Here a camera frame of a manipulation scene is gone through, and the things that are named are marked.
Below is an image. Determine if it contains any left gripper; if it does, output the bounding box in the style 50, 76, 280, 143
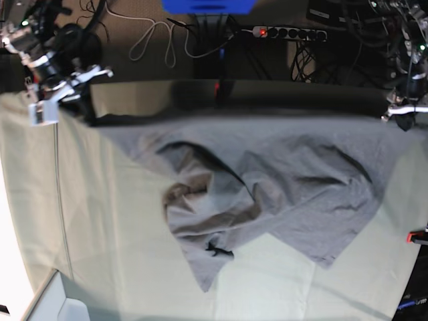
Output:
394, 72, 427, 131

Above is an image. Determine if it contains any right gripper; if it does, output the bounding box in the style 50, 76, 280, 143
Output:
25, 51, 98, 126

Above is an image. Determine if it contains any grey t-shirt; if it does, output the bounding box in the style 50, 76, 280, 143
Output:
96, 114, 427, 291

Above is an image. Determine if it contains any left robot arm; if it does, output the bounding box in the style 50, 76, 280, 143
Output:
340, 1, 427, 131

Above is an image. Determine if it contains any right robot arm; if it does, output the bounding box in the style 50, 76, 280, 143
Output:
1, 1, 106, 126

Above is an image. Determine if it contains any black round bag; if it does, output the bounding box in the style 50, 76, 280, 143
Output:
52, 23, 102, 74

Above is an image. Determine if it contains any light green table cloth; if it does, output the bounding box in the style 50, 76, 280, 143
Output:
1, 80, 427, 320

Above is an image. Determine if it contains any red clamp at right edge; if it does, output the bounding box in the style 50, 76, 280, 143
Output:
407, 229, 428, 246

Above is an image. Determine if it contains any blue box at top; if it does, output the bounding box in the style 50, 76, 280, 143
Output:
162, 0, 256, 15

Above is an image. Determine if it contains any red clamp at top centre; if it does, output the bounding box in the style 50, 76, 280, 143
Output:
215, 48, 226, 106

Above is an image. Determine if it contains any black power strip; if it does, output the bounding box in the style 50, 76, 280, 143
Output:
251, 26, 328, 43

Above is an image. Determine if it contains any white bin at bottom left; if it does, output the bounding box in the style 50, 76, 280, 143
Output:
21, 269, 90, 321

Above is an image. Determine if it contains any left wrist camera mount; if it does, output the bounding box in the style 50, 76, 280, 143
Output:
381, 96, 427, 122

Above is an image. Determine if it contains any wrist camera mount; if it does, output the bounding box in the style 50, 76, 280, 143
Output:
381, 96, 427, 122
28, 65, 114, 126

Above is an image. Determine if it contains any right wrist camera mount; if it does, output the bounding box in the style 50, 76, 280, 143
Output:
28, 65, 114, 126

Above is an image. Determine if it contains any white cable on floor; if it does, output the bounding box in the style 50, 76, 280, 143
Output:
103, 0, 235, 70

